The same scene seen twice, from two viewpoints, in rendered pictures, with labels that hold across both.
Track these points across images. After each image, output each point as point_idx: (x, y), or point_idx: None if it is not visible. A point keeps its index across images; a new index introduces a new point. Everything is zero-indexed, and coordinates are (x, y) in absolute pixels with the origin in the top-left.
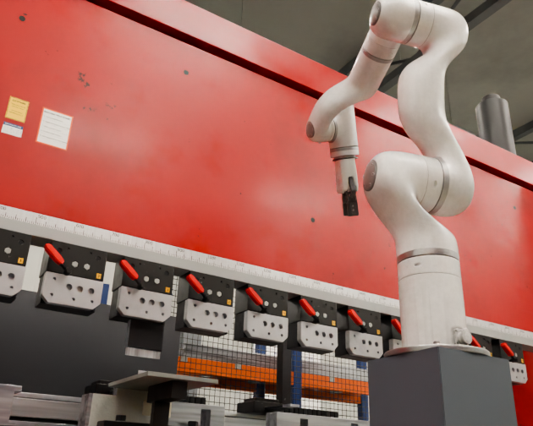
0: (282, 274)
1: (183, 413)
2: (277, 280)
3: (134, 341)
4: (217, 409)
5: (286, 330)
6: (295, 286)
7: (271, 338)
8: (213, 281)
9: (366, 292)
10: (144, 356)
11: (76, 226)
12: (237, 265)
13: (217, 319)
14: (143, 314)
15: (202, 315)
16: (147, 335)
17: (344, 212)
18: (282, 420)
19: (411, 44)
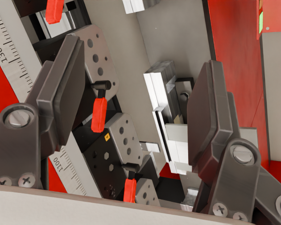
0: (12, 78)
1: (173, 106)
2: (32, 85)
3: (155, 180)
4: (163, 78)
5: (88, 30)
6: (14, 35)
7: (108, 52)
8: (100, 175)
9: None
10: (155, 163)
11: None
12: (63, 166)
13: (128, 135)
14: (155, 199)
15: (133, 152)
16: (149, 176)
17: (80, 97)
18: (146, 0)
19: None
